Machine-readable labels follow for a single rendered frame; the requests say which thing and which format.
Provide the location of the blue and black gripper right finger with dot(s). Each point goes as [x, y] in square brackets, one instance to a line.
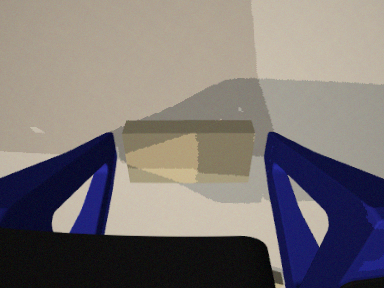
[353, 247]

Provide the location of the cream domino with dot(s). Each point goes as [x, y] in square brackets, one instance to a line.
[278, 279]
[188, 151]

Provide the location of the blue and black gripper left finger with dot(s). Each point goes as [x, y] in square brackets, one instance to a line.
[30, 197]

